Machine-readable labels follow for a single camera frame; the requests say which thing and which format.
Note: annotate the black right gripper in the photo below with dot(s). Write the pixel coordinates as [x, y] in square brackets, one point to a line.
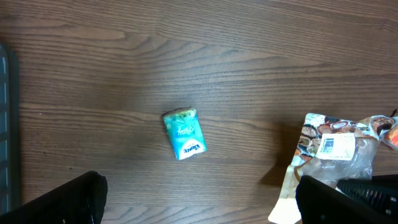
[379, 193]

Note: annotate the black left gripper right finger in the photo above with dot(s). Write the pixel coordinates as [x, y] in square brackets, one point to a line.
[319, 203]

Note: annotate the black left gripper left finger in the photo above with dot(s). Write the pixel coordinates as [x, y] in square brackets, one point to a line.
[81, 200]

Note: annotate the orange snack packet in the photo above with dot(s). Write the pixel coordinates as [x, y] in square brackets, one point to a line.
[391, 137]

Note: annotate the clear brown bread bag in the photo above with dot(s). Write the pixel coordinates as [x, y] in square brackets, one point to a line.
[330, 149]

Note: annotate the teal tissue packet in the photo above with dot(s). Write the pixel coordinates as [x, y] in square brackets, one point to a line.
[185, 133]

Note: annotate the grey plastic basket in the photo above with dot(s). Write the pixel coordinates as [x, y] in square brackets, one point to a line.
[6, 159]

